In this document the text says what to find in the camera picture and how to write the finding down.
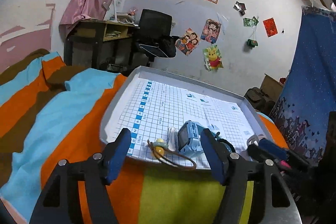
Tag wall photos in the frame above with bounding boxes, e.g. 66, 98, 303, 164
234, 1, 247, 16

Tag pile of books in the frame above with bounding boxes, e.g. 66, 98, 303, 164
115, 13, 135, 24

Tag blue printed wardrobe cloth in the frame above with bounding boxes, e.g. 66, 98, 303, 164
268, 6, 336, 163

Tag white clothes hanger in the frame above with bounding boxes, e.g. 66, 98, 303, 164
135, 43, 169, 59

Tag blue smartwatch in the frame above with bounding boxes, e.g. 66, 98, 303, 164
178, 120, 236, 159

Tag black office chair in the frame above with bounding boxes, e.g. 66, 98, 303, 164
131, 9, 177, 67

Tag grey tray with grid paper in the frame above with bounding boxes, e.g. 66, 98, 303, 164
99, 66, 265, 170

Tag white desk lamp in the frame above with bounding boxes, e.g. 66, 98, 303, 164
102, 0, 119, 21

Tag brown cord bracelet with beads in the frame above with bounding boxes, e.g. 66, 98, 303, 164
147, 138, 197, 169

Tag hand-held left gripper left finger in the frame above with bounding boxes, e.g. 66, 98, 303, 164
29, 128, 132, 224

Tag wooden desk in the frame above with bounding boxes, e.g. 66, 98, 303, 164
64, 20, 139, 70

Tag anime wall poster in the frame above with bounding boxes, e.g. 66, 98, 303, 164
201, 19, 222, 44

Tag small green hanging bag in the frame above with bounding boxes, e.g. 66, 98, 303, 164
247, 27, 259, 48

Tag colourful striped blanket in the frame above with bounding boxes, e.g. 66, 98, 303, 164
0, 49, 289, 224

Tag green wall cards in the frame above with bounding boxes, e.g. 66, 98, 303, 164
244, 17, 259, 28

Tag black bag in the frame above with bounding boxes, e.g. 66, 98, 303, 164
157, 35, 177, 58

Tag black and pink keychain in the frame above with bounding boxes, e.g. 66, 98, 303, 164
274, 159, 292, 169

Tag red wall card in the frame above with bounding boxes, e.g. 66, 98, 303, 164
263, 18, 278, 38

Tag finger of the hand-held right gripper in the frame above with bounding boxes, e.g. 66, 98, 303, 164
258, 139, 313, 172
247, 144, 285, 170

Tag olive bag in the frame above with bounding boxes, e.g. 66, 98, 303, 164
244, 87, 276, 115

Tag yellow bear wall poster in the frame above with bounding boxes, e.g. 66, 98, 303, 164
202, 45, 223, 72

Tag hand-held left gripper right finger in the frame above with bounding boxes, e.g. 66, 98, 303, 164
201, 128, 302, 224

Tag cartoon family wall poster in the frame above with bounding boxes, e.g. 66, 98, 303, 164
175, 28, 200, 56

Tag clear plastic clip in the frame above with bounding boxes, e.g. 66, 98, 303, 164
167, 126, 177, 151

